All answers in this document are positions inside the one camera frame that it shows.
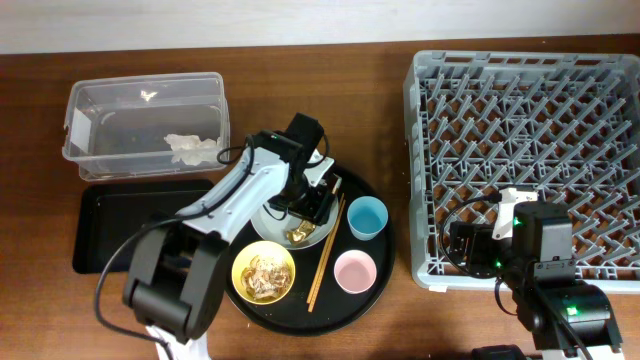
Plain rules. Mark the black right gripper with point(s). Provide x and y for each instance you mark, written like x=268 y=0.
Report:
x=481 y=234

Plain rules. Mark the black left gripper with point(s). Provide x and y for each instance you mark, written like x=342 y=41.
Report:
x=318 y=208

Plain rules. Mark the gold snack wrapper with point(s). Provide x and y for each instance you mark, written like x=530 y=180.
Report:
x=308 y=233

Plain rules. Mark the yellow bowl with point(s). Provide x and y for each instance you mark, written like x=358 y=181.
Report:
x=241 y=261

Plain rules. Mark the food scraps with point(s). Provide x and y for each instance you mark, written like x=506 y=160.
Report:
x=266 y=278

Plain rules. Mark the white tissue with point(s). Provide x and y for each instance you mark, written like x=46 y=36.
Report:
x=191 y=150

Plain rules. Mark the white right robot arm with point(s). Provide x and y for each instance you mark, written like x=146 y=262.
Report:
x=568 y=318

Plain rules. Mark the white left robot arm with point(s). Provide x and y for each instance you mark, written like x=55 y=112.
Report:
x=176 y=279

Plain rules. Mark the grey dishwasher rack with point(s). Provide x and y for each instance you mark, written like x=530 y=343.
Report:
x=564 y=124

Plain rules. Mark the clear plastic waste bin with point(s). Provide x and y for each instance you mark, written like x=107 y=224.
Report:
x=115 y=127

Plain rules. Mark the wooden chopstick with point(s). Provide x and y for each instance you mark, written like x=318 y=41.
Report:
x=325 y=260
x=327 y=245

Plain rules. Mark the grey round plate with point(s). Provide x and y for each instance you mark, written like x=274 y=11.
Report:
x=274 y=227

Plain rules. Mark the blue plastic cup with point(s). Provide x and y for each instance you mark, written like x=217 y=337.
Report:
x=367 y=216

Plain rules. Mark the pink plastic cup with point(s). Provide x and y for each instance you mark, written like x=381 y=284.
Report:
x=355 y=271

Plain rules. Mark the round black serving tray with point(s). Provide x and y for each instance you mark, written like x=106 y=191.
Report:
x=334 y=308

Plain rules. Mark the black rectangular tray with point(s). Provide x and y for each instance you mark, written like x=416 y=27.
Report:
x=110 y=213

